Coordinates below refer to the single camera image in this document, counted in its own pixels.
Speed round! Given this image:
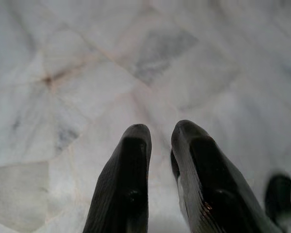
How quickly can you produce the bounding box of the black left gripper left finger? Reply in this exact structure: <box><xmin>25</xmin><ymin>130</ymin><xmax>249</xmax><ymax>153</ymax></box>
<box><xmin>83</xmin><ymin>123</ymin><xmax>152</xmax><ymax>233</ymax></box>

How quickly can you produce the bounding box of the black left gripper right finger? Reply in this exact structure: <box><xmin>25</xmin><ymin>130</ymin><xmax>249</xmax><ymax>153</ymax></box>
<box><xmin>170</xmin><ymin>119</ymin><xmax>282</xmax><ymax>233</ymax></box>

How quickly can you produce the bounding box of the black robot foot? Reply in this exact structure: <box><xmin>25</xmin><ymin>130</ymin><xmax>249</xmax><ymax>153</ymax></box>
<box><xmin>264</xmin><ymin>173</ymin><xmax>291</xmax><ymax>225</ymax></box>

